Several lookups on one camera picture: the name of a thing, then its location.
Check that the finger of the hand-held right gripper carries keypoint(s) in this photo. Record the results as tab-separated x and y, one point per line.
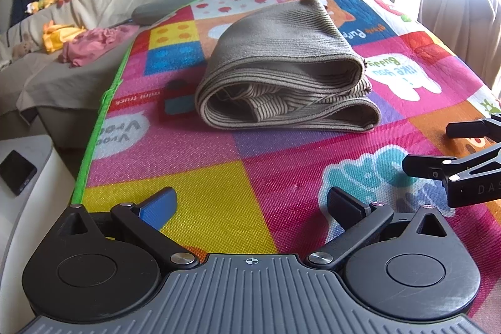
475	128
426	165

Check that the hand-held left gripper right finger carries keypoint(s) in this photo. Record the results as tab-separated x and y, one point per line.
344	207

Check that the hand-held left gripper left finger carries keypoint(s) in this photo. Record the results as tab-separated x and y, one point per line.
158	209

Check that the beige striped knit sweater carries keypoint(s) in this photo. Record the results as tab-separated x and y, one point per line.
282	56

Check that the colourful cartoon play mat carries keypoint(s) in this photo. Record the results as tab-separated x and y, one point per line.
242	169

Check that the light sheer curtain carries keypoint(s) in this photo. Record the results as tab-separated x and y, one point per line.
462	25

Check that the white side table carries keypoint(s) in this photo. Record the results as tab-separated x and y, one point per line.
23	232

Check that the black smartphone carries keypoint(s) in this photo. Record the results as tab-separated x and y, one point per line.
16	171

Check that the pink cloth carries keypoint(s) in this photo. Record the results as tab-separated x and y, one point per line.
98	44

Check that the yellow cloth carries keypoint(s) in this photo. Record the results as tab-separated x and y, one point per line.
60	36

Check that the grey cushion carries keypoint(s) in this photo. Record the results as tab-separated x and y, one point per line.
160	9

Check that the beige bed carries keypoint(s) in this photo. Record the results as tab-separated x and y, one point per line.
98	5

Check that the yellow plush toy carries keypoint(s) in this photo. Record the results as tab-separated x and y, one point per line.
43	1

